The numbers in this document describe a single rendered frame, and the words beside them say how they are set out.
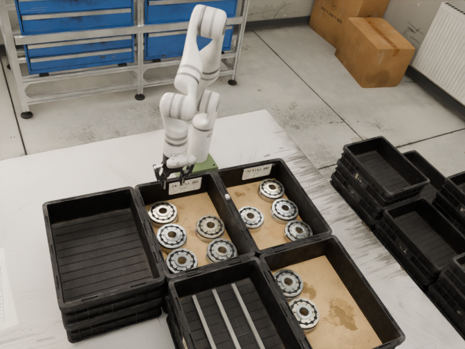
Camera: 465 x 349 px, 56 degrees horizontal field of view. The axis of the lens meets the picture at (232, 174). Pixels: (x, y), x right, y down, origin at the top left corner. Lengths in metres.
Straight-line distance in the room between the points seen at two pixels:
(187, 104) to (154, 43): 2.16
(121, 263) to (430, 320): 1.11
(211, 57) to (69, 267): 0.82
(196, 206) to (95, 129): 1.76
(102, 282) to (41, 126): 2.05
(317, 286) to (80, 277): 0.77
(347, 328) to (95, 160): 1.23
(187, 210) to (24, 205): 0.64
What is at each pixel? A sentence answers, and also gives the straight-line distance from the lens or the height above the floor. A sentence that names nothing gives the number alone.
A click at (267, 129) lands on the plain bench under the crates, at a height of 0.70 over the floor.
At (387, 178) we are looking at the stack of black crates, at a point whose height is 0.49.
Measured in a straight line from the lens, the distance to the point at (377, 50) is 4.16.
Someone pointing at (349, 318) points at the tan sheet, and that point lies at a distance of 1.52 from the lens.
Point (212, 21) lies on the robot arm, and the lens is 1.41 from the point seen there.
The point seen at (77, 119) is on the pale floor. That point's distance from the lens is 3.39.
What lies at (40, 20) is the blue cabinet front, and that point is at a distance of 3.13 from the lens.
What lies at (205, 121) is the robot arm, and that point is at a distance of 1.78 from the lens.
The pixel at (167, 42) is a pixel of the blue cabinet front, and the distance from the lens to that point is 3.42.
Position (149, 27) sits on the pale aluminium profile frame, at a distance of 3.27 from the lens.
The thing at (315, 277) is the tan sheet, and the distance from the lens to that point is 1.56.
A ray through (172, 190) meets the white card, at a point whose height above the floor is 0.88.
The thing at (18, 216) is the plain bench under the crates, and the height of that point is 0.70.
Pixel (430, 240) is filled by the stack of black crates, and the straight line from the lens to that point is 2.55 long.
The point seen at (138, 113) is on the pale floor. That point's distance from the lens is 3.43.
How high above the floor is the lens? 2.07
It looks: 44 degrees down
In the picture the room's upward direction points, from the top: 11 degrees clockwise
